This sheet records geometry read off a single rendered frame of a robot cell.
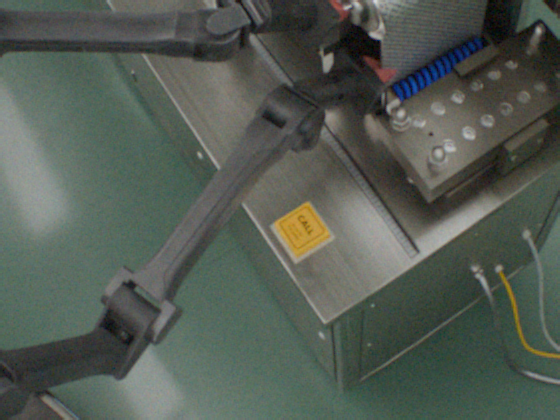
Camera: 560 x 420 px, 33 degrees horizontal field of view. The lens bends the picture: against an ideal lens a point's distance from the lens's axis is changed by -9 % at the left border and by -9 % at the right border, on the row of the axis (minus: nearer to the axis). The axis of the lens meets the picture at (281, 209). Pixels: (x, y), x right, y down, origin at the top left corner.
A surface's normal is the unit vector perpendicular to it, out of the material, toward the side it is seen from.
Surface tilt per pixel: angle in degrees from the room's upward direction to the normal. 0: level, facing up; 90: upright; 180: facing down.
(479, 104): 0
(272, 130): 4
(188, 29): 11
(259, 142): 4
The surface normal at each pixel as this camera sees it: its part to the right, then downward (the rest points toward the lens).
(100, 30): 0.05, -0.22
